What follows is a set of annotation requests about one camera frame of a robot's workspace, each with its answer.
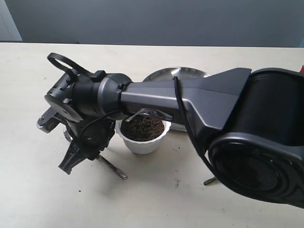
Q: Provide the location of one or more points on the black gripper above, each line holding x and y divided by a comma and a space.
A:
88, 107

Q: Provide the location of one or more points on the small metal spoon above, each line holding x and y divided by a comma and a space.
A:
118, 171

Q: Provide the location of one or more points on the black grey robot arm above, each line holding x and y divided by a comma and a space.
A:
247, 127

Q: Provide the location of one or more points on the white scalloped plastic pot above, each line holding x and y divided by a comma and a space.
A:
145, 147

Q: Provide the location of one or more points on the dark brown potting soil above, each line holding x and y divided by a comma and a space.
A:
142, 129

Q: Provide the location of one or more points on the round stainless steel plate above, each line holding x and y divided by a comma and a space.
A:
168, 74

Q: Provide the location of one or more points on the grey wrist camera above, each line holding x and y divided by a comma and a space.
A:
49, 120

